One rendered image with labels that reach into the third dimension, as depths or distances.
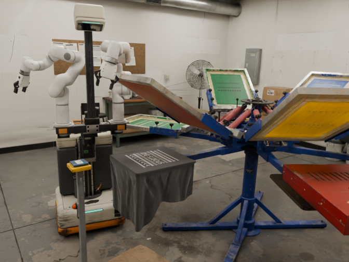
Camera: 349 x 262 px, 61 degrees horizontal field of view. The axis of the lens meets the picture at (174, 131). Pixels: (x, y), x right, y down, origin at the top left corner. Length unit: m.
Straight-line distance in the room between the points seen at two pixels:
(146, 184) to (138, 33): 4.69
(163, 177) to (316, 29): 4.94
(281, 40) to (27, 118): 5.14
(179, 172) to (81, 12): 1.32
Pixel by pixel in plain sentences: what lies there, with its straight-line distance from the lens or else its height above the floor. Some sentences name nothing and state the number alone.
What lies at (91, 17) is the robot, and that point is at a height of 1.94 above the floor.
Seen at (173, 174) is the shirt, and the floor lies 0.88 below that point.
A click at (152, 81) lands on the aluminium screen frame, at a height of 1.53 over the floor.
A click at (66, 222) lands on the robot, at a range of 3.03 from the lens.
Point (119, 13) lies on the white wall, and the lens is 6.23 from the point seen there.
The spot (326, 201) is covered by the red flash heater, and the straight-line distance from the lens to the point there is 1.47.
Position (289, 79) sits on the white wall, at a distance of 6.65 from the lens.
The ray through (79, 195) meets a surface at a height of 0.73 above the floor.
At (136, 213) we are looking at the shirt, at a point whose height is 0.66.
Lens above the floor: 1.68
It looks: 14 degrees down
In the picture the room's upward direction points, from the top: 2 degrees clockwise
